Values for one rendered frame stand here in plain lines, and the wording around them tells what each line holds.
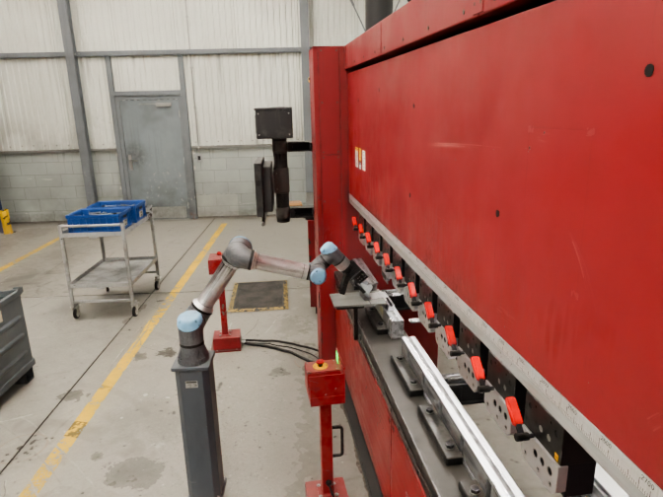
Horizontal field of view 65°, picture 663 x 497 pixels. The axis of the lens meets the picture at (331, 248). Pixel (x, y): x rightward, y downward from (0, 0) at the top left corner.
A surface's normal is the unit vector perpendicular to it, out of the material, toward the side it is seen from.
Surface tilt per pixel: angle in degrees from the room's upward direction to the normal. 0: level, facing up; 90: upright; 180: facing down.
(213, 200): 90
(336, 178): 90
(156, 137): 90
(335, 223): 90
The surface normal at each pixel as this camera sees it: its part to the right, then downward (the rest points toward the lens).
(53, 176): 0.04, 0.27
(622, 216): -0.99, 0.06
